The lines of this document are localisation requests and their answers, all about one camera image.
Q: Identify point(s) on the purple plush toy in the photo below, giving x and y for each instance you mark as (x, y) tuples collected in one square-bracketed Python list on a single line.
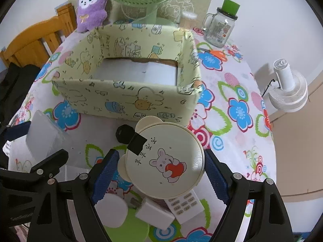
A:
[(90, 12)]

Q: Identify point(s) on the green desk fan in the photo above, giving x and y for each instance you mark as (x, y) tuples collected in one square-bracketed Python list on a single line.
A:
[(151, 12)]

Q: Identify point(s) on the cotton swab jar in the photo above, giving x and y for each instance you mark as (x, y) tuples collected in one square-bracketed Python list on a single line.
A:
[(188, 20)]

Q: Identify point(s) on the black cloth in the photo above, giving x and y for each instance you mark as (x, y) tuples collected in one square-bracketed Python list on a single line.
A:
[(17, 85)]

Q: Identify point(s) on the small white fan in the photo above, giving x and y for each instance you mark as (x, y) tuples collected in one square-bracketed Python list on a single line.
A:
[(290, 90)]

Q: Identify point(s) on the white round case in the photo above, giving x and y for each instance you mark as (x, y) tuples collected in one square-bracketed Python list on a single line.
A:
[(111, 211)]

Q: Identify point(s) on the glass mug jar green lid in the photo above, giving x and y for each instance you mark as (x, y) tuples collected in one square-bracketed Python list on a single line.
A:
[(219, 30)]

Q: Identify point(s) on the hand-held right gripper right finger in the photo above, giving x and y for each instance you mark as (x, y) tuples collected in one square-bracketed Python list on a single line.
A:
[(214, 174)]

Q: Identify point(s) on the wooden chair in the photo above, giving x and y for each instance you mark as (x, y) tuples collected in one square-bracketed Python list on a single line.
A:
[(25, 40)]

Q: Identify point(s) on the white remote control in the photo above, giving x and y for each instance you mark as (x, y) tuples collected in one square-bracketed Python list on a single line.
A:
[(184, 206)]

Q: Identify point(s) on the translucent plastic case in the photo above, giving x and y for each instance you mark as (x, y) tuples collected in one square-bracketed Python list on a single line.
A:
[(43, 133)]

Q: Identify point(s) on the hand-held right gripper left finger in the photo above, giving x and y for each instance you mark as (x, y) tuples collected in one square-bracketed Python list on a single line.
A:
[(107, 174)]

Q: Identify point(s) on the green round lid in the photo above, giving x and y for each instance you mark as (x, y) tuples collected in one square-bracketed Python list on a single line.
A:
[(131, 232)]

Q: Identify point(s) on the cream round bear-eared mirror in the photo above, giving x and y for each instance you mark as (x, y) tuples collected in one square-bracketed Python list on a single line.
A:
[(164, 156)]

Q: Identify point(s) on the black car key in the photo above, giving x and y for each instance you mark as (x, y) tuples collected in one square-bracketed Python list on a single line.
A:
[(122, 133)]

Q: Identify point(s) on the white charger plug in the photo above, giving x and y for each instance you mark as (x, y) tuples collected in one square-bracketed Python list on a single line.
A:
[(154, 215)]

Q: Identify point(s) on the printed pale green storage box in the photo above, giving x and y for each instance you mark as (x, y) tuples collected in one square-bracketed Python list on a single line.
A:
[(101, 98)]

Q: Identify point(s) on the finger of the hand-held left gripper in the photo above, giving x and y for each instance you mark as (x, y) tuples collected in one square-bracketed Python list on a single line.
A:
[(50, 161), (17, 129)]

